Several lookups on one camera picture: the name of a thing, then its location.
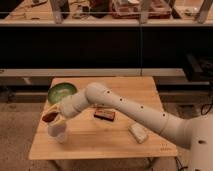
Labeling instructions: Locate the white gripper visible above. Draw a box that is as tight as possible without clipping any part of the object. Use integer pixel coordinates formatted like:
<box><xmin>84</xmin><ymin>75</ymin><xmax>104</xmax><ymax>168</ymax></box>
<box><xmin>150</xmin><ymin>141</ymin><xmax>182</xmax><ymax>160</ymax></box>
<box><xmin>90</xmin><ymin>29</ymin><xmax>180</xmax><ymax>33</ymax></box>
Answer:
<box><xmin>44</xmin><ymin>90</ymin><xmax>90</xmax><ymax>126</ymax></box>

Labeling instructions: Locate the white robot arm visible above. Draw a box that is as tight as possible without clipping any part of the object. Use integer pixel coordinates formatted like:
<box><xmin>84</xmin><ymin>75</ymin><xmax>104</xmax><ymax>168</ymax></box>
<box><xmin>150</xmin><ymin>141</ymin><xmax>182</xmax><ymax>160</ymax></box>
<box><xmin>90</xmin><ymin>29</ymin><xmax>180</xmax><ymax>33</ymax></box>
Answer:
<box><xmin>42</xmin><ymin>82</ymin><xmax>213</xmax><ymax>171</ymax></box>

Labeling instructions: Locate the green ceramic bowl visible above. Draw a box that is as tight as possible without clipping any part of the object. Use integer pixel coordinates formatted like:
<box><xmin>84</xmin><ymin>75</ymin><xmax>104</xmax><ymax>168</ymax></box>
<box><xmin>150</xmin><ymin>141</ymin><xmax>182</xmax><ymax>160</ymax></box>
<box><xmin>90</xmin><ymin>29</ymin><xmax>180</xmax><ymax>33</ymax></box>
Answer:
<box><xmin>47</xmin><ymin>82</ymin><xmax>77</xmax><ymax>105</ymax></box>

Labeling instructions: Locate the wooden table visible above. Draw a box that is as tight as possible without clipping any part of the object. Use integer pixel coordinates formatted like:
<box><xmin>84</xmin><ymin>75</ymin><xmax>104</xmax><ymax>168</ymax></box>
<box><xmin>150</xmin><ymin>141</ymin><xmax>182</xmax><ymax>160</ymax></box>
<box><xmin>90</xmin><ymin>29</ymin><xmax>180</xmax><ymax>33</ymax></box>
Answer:
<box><xmin>29</xmin><ymin>77</ymin><xmax>177</xmax><ymax>160</ymax></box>

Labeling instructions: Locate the brown chocolate bar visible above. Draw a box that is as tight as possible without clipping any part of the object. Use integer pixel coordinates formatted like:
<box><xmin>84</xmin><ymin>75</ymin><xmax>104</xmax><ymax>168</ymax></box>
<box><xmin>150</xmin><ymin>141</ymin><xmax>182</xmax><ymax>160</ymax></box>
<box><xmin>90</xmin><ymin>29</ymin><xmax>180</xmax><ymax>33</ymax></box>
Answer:
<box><xmin>94</xmin><ymin>109</ymin><xmax>115</xmax><ymax>121</ymax></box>

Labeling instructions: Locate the long metal shelf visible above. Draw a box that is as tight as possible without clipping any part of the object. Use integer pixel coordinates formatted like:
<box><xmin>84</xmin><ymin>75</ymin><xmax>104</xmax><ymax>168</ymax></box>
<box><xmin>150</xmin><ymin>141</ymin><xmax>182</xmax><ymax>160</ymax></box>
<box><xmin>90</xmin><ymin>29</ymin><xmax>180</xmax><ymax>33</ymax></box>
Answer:
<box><xmin>0</xmin><ymin>68</ymin><xmax>184</xmax><ymax>77</ymax></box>

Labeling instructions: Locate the white sponge block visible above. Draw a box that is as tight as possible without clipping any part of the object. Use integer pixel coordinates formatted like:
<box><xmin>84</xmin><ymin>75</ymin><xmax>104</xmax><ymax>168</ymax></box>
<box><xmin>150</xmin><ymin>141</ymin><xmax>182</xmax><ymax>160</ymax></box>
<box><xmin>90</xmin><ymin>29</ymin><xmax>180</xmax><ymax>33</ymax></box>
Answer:
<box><xmin>129</xmin><ymin>123</ymin><xmax>148</xmax><ymax>144</ymax></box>

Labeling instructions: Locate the black floor cable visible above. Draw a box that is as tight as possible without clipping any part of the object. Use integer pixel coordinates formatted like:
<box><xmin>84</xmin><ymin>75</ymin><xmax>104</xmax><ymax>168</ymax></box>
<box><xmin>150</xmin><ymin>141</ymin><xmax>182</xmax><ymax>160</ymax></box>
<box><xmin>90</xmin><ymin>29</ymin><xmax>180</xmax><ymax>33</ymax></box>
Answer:
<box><xmin>174</xmin><ymin>103</ymin><xmax>213</xmax><ymax>171</ymax></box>

